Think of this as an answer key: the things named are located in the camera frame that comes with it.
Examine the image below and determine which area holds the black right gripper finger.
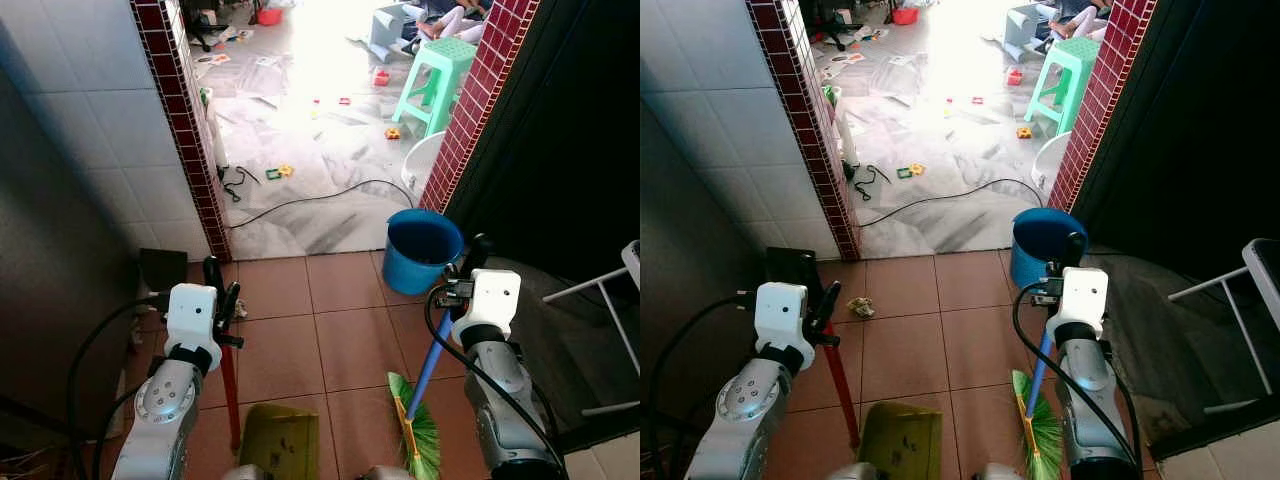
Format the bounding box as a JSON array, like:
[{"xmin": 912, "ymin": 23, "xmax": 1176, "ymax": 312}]
[
  {"xmin": 461, "ymin": 233, "xmax": 495, "ymax": 282},
  {"xmin": 1058, "ymin": 231, "xmax": 1090, "ymax": 275}
]

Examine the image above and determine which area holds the yellow dustpan with red handle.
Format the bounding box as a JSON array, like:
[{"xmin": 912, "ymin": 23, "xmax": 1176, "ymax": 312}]
[
  {"xmin": 820, "ymin": 343, "xmax": 944, "ymax": 480},
  {"xmin": 218, "ymin": 342, "xmax": 322, "ymax": 480}
]

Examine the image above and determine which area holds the green broom with blue handle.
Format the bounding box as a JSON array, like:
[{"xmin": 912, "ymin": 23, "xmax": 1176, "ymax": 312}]
[
  {"xmin": 387, "ymin": 306, "xmax": 454, "ymax": 480},
  {"xmin": 1009, "ymin": 326, "xmax": 1065, "ymax": 480}
]

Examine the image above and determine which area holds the blue plastic bucket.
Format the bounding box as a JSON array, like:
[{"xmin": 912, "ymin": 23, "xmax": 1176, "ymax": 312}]
[
  {"xmin": 1009, "ymin": 207, "xmax": 1090, "ymax": 292},
  {"xmin": 381, "ymin": 208, "xmax": 467, "ymax": 297}
]

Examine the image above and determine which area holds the black box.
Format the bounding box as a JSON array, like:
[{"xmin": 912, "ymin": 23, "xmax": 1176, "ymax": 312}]
[{"xmin": 137, "ymin": 247, "xmax": 190, "ymax": 294}]

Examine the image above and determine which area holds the white plastic basin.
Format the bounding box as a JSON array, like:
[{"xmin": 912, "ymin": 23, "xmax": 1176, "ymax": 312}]
[
  {"xmin": 401, "ymin": 130, "xmax": 447, "ymax": 197},
  {"xmin": 1031, "ymin": 130, "xmax": 1074, "ymax": 197}
]

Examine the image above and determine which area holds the green plastic stool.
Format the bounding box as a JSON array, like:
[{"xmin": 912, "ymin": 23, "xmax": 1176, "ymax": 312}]
[
  {"xmin": 391, "ymin": 37, "xmax": 480, "ymax": 140},
  {"xmin": 1023, "ymin": 37, "xmax": 1102, "ymax": 140}
]

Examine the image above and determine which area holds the pale blue small stool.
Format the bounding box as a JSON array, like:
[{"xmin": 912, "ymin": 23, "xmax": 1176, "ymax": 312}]
[
  {"xmin": 1004, "ymin": 4, "xmax": 1053, "ymax": 63},
  {"xmin": 369, "ymin": 4, "xmax": 422, "ymax": 63}
]

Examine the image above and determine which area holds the seated person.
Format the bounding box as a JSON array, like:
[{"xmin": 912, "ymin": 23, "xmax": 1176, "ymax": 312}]
[
  {"xmin": 404, "ymin": 0, "xmax": 493, "ymax": 43},
  {"xmin": 1034, "ymin": 0, "xmax": 1113, "ymax": 43}
]

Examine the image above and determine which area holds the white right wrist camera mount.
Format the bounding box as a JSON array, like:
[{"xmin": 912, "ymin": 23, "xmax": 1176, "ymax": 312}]
[
  {"xmin": 1045, "ymin": 266, "xmax": 1110, "ymax": 343},
  {"xmin": 454, "ymin": 268, "xmax": 523, "ymax": 347}
]

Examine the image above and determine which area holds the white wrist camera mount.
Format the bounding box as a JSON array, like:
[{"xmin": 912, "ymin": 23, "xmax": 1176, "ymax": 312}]
[
  {"xmin": 1045, "ymin": 266, "xmax": 1110, "ymax": 343},
  {"xmin": 454, "ymin": 268, "xmax": 523, "ymax": 347},
  {"xmin": 754, "ymin": 281, "xmax": 817, "ymax": 348},
  {"xmin": 164, "ymin": 283, "xmax": 222, "ymax": 348}
]

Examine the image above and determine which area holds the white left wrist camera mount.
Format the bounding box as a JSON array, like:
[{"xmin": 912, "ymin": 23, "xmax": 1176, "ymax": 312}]
[
  {"xmin": 164, "ymin": 283, "xmax": 222, "ymax": 348},
  {"xmin": 754, "ymin": 281, "xmax": 817, "ymax": 348}
]

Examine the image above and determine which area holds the black coiled charger cord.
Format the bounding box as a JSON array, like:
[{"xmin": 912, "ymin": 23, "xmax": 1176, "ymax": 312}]
[
  {"xmin": 219, "ymin": 165, "xmax": 262, "ymax": 203},
  {"xmin": 844, "ymin": 163, "xmax": 892, "ymax": 203}
]

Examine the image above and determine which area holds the long black floor cable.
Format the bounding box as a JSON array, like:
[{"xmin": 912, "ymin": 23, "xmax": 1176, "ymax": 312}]
[
  {"xmin": 226, "ymin": 179, "xmax": 417, "ymax": 232},
  {"xmin": 860, "ymin": 177, "xmax": 1047, "ymax": 230}
]

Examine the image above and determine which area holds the white metal rack frame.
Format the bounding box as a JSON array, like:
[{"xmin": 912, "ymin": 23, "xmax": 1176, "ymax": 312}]
[
  {"xmin": 542, "ymin": 239, "xmax": 641, "ymax": 418},
  {"xmin": 1167, "ymin": 237, "xmax": 1280, "ymax": 417}
]

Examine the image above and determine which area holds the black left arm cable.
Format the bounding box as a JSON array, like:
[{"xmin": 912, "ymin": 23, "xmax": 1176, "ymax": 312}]
[
  {"xmin": 65, "ymin": 291, "xmax": 170, "ymax": 480},
  {"xmin": 647, "ymin": 291, "xmax": 759, "ymax": 480}
]

